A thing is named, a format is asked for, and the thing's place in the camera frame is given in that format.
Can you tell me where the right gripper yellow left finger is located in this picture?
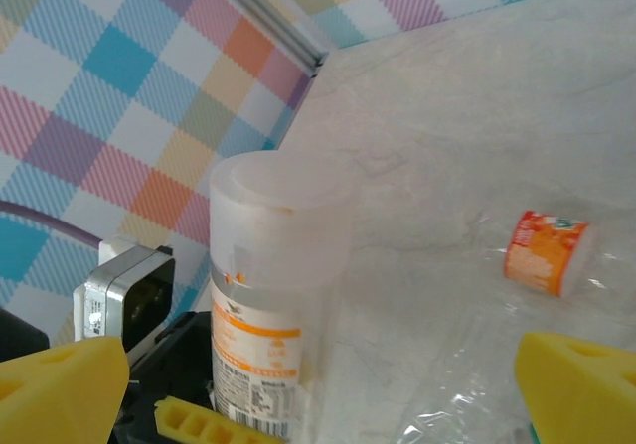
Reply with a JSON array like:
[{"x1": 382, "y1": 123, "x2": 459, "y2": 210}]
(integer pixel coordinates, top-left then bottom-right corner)
[{"x1": 0, "y1": 335, "x2": 131, "y2": 444}]

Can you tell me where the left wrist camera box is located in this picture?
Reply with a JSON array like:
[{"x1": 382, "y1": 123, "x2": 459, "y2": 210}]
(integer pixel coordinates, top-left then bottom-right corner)
[{"x1": 73, "y1": 234, "x2": 178, "y2": 357}]

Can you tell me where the aluminium left rear post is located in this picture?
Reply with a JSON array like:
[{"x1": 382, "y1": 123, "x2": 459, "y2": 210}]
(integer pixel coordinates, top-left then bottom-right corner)
[{"x1": 198, "y1": 0, "x2": 330, "y2": 78}]

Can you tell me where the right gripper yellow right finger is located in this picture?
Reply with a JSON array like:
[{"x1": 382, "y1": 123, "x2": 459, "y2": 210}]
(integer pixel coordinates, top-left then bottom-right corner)
[{"x1": 513, "y1": 331, "x2": 636, "y2": 444}]

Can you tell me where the white orange label bottle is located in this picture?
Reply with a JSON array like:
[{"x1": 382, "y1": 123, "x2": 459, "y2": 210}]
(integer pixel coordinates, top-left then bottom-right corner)
[{"x1": 207, "y1": 149, "x2": 355, "y2": 444}]

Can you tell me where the orange label clear bottle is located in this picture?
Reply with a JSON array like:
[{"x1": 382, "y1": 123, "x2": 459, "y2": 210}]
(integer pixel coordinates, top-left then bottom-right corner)
[{"x1": 471, "y1": 208, "x2": 627, "y2": 307}]

